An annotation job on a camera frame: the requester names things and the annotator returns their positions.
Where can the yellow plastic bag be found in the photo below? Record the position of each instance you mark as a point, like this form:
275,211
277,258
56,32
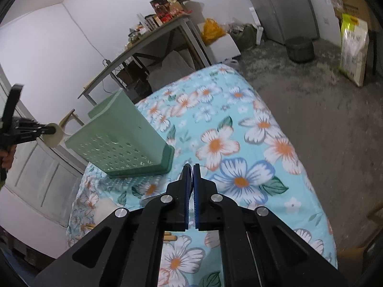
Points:
213,31

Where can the pile of goods on desk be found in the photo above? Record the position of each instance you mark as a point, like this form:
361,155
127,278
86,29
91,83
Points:
164,9

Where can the cream white cup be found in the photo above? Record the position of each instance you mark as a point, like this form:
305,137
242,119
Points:
53,137

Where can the dark green bag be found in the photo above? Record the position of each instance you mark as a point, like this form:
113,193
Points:
246,36

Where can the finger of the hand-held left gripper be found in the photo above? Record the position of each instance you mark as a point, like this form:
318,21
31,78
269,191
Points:
33,127

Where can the grey refrigerator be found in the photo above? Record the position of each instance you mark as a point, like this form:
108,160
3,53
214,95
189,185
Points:
287,9

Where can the person's left hand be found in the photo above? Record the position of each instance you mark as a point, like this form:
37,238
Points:
6,157

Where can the yellow green sack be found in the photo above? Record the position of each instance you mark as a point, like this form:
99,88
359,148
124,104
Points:
354,50

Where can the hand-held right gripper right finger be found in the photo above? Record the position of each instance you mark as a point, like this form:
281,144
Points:
196,197

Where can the dark round bin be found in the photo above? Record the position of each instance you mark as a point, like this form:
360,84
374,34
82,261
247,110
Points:
299,50

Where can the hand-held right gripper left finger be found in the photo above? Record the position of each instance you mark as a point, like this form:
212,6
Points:
188,191

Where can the wooden stool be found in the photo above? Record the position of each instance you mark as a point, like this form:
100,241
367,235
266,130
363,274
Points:
71,116

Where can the grey metal-legged desk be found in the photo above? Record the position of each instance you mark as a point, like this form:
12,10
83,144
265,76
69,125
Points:
140,43

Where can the floral blue blanket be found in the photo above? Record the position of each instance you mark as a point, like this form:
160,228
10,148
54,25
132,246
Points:
239,143

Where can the grey cushion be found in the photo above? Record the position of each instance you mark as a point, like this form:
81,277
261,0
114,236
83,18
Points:
170,68

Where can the brown cardboard box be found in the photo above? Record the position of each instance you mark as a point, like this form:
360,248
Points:
356,4

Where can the green perforated utensil holder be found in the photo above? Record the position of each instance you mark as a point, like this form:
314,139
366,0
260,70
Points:
119,131

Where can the wooden chopstick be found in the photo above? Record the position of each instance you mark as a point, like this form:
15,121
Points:
90,227
170,237

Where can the white cardboard box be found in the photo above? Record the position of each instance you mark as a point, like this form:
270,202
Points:
223,47

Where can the white panelled door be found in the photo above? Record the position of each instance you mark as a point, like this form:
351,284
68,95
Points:
45,179

